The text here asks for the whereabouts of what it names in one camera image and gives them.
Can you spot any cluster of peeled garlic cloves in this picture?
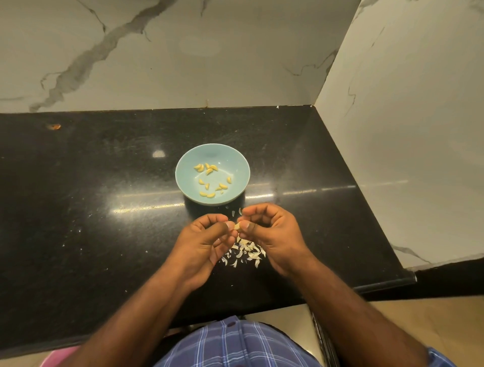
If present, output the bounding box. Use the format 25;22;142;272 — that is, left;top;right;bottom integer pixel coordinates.
194;163;234;199

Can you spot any person's left hand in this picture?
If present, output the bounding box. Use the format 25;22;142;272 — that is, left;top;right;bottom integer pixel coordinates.
166;214;237;290

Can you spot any pink plastic bucket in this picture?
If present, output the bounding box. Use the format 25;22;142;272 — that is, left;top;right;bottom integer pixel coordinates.
39;346;80;367

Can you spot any pile of garlic skins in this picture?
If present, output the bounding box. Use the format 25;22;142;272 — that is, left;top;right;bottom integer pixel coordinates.
219;210;267;269

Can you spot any black cabinet trim strip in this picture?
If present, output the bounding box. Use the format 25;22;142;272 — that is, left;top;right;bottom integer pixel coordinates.
310;306;341;367

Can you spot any light blue bowl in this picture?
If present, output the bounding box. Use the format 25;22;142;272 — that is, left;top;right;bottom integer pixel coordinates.
175;144;251;206

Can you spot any person's right forearm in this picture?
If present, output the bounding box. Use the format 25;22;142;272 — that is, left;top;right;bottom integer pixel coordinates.
290;257;431;367

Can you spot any person's left forearm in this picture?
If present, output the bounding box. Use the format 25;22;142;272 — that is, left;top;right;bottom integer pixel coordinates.
62;269;193;367

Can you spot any blue plaid shirt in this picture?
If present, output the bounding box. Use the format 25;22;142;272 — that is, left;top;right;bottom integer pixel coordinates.
157;316;456;367

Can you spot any person's right hand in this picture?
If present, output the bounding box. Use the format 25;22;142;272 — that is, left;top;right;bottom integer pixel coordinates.
236;203;313;277

